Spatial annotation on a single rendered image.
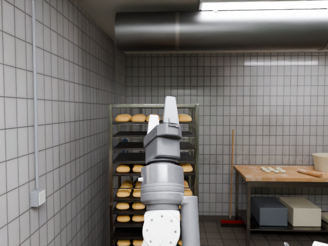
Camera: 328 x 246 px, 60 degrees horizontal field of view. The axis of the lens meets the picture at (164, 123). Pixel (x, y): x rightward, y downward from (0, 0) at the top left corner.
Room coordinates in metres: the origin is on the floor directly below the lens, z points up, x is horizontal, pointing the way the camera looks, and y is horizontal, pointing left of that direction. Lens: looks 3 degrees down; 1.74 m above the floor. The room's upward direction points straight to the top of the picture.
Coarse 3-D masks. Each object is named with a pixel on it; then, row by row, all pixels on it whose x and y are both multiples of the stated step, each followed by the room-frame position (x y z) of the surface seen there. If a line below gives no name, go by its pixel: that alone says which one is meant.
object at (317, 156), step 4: (316, 156) 3.85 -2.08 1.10; (320, 156) 3.80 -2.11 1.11; (324, 156) 4.09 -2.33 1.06; (316, 160) 3.87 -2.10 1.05; (320, 160) 3.81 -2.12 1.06; (324, 160) 3.77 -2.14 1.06; (316, 164) 3.89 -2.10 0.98; (320, 164) 3.82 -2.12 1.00; (324, 164) 3.78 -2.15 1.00; (316, 168) 3.90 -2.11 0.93; (320, 168) 3.83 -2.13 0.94; (324, 168) 3.79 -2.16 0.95
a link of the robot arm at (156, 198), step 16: (144, 192) 0.54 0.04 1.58; (160, 192) 0.52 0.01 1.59; (176, 192) 0.53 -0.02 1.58; (160, 208) 0.52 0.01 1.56; (176, 208) 0.53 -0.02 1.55; (192, 208) 0.53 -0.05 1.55; (144, 224) 0.49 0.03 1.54; (160, 224) 0.48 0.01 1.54; (176, 224) 0.48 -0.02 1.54; (192, 224) 0.52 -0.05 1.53; (144, 240) 0.48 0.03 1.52; (160, 240) 0.47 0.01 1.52; (176, 240) 0.47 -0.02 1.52; (192, 240) 0.51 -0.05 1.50
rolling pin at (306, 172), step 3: (297, 168) 3.78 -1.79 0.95; (300, 168) 3.76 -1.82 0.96; (297, 171) 3.78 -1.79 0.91; (300, 171) 3.73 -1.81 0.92; (303, 171) 3.68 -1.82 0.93; (306, 171) 3.64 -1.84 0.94; (309, 171) 3.60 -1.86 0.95; (312, 171) 3.58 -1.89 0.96; (309, 174) 3.59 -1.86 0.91; (312, 174) 3.55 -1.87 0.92; (315, 174) 3.51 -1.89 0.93; (318, 174) 3.47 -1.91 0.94; (321, 174) 3.46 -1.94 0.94; (321, 177) 3.46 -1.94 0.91
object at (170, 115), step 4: (168, 96) 0.59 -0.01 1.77; (168, 100) 0.58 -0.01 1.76; (172, 100) 0.59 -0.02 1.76; (164, 104) 0.58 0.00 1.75; (168, 104) 0.58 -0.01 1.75; (172, 104) 0.58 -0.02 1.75; (164, 108) 0.58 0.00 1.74; (168, 108) 0.58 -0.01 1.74; (172, 108) 0.58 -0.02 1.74; (176, 108) 0.58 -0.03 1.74; (164, 112) 0.57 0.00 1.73; (168, 112) 0.57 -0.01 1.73; (172, 112) 0.58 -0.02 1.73; (176, 112) 0.58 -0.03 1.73; (164, 116) 0.57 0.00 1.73; (168, 116) 0.57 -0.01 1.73; (172, 116) 0.57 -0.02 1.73; (176, 116) 0.58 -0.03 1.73; (164, 120) 0.56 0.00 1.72; (168, 120) 0.56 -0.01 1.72; (172, 120) 0.56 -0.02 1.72; (176, 120) 0.56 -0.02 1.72
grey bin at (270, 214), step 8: (256, 200) 3.93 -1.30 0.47; (264, 200) 3.93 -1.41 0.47; (272, 200) 3.93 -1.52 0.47; (256, 208) 3.78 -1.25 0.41; (264, 208) 3.63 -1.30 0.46; (272, 208) 3.62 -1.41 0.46; (280, 208) 3.62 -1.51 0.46; (256, 216) 3.77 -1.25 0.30; (264, 216) 3.63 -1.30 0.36; (272, 216) 3.62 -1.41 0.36; (280, 216) 3.62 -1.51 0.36; (264, 224) 3.63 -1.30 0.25; (272, 224) 3.62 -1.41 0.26; (280, 224) 3.62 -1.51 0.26
